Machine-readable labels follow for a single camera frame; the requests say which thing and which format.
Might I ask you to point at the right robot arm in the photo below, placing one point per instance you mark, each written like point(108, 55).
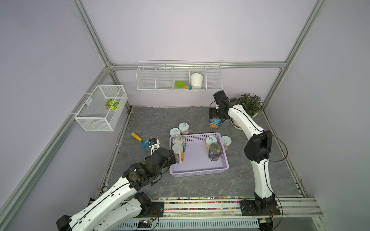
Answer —
point(257, 149)

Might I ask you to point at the yellow label small can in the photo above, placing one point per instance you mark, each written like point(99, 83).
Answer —
point(210, 140)

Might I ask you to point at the lilac plastic basket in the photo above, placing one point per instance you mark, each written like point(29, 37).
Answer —
point(196, 158)

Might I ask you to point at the tall colourful can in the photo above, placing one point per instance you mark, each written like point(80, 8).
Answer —
point(178, 151)

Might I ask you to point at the potted green plant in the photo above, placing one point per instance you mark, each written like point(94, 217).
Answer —
point(251, 103)

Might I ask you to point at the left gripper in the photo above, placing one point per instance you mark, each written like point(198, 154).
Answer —
point(169, 162)

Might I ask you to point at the blue soup can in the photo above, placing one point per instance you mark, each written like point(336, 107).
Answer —
point(215, 123)
point(179, 139)

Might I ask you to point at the green label small can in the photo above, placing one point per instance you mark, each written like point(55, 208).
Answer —
point(175, 131)

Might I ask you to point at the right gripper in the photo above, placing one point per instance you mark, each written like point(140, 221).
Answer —
point(213, 113)

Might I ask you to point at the white wire side basket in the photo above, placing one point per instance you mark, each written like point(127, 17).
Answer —
point(93, 116)

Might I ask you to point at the green toy in basket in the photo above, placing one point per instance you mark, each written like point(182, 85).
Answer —
point(112, 104)

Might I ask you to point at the teal toy garden fork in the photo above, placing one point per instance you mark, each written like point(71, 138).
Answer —
point(145, 145)

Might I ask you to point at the white empty flower pot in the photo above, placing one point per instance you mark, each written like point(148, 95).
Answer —
point(196, 80)

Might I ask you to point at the green toy scoop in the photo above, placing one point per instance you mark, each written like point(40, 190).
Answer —
point(182, 85)

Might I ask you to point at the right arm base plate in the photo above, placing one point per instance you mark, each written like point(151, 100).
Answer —
point(259, 208)

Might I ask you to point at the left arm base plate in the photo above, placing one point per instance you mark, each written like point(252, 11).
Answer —
point(152, 210)

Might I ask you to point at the aluminium frame rail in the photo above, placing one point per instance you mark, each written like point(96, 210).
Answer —
point(229, 208)

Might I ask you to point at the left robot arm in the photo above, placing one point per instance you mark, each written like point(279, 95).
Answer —
point(123, 200)

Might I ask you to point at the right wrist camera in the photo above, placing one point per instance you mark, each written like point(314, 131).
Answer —
point(220, 97)

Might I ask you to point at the orange label small can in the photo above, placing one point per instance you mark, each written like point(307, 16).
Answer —
point(226, 141)

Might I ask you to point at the pink label small can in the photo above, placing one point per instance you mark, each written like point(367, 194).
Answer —
point(184, 128)

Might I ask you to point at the dark navy can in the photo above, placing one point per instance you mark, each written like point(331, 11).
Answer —
point(215, 151)

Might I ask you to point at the white wire wall shelf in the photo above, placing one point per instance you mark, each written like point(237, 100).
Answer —
point(157, 76)

